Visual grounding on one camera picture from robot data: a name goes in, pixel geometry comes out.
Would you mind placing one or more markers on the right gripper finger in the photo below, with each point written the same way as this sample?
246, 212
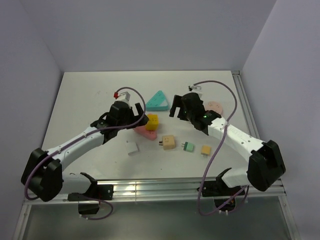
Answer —
182, 115
176, 103

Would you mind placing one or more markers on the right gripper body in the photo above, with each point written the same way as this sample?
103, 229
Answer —
190, 118

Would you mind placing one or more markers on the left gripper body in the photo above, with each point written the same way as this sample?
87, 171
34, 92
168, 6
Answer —
130, 117

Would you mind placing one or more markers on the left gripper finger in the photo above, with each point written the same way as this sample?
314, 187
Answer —
138, 121
140, 111

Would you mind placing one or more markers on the yellow cube power socket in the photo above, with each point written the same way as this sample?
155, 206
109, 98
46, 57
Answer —
153, 122

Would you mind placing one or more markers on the pink triangular power strip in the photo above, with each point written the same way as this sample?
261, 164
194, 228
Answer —
148, 134

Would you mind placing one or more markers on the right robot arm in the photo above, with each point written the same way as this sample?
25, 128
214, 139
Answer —
264, 160

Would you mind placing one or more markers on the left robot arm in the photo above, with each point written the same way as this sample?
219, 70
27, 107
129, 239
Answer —
43, 174

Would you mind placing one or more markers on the white plug adapter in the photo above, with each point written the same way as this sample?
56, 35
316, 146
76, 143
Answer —
131, 148

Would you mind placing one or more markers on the beige plug adapter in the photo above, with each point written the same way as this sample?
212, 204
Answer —
167, 142

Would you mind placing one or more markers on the green plug adapter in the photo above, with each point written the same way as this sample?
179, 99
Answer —
188, 147

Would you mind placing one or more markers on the orange plug adapter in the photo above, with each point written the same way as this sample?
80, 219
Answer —
205, 150

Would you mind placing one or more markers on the teal triangular power strip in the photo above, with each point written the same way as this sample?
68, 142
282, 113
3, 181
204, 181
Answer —
158, 102

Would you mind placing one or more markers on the pink round power strip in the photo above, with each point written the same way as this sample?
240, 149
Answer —
214, 106

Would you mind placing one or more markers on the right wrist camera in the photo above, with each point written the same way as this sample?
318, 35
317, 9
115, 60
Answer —
195, 88

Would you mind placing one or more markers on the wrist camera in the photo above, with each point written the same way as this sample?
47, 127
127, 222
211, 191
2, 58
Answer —
195, 88
123, 97

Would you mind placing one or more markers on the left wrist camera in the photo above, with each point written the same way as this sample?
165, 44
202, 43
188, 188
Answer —
123, 97

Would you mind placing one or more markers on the aluminium right rail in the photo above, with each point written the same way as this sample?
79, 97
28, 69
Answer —
246, 108

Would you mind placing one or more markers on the aluminium rail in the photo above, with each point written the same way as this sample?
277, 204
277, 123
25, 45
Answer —
154, 190
246, 108

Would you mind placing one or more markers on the aluminium front rail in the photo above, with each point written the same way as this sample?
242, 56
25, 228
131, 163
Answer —
154, 190

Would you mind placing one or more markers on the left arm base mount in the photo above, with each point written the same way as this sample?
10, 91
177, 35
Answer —
90, 202

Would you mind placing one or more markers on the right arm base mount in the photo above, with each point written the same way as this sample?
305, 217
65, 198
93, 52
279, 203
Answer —
215, 188

